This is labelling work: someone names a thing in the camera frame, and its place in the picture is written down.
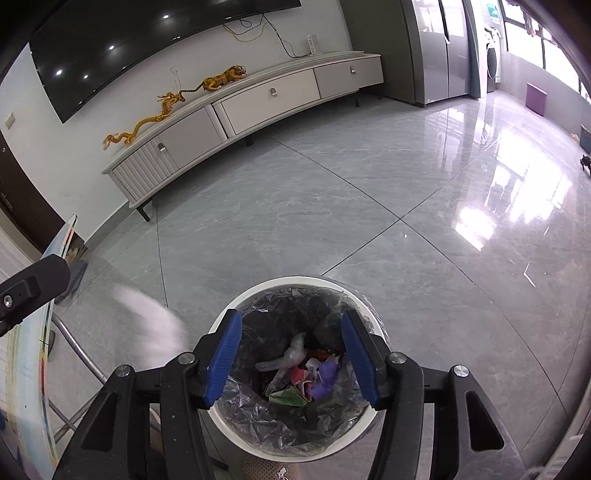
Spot television cable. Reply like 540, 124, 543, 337
223, 13, 309, 60

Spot clear plastic bag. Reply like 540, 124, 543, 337
255, 331, 309, 393

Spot white television cabinet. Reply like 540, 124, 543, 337
102, 51, 385, 223

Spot grey double-door refrigerator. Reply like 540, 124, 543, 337
399, 0, 482, 108

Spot beige patterned slipper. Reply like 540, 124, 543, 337
239, 455, 315, 480

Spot white trash bin with liner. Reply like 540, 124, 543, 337
205, 275, 393, 459

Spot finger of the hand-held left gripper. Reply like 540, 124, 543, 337
0, 254, 71, 336

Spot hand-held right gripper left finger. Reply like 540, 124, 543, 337
52, 309, 243, 480

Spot red snack packet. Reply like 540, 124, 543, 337
288, 364, 319, 393

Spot wall-mounted black television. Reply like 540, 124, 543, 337
30, 0, 302, 123

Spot dark brown door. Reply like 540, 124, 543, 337
0, 131, 86, 252

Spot purple wrapper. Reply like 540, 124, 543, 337
308, 357, 345, 401

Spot golden dragon figurine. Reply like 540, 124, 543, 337
103, 90, 186, 149

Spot purple stool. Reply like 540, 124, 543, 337
525, 82, 549, 116

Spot green wrapper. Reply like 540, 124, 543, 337
269, 387, 309, 408

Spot golden tiger figurine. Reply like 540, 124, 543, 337
200, 65, 247, 93

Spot white washing machine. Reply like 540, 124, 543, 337
484, 25, 502, 94

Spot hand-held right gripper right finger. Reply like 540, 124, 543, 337
340, 309, 532, 480

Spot white falling tissue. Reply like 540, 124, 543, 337
112, 283, 189, 367

